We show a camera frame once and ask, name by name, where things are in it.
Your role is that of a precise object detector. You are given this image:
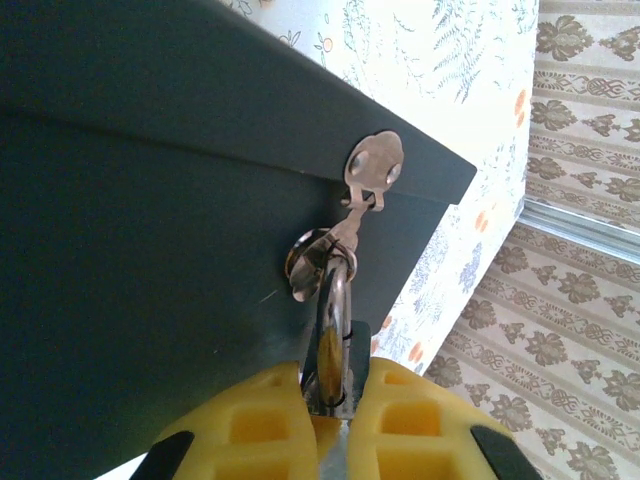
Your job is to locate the silver metal padlock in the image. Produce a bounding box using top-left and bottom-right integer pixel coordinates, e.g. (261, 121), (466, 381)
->
(298, 259), (372, 480)

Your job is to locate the silver hasp latch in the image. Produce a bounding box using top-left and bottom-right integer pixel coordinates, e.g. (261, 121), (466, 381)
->
(283, 130), (405, 304)

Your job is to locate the metal floor strip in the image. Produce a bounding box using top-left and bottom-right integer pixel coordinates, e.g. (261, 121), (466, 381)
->
(517, 197), (640, 254)

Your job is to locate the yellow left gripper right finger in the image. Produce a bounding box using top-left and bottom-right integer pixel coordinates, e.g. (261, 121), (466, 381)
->
(344, 355), (546, 480)

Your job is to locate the white floral print tablecloth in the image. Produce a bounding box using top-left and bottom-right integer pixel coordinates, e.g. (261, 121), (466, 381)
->
(234, 0), (541, 376)

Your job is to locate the dark green box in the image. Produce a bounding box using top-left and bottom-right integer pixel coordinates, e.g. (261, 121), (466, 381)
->
(0, 0), (479, 480)

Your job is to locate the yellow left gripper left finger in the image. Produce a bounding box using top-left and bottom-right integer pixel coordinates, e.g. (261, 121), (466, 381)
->
(132, 362), (319, 480)

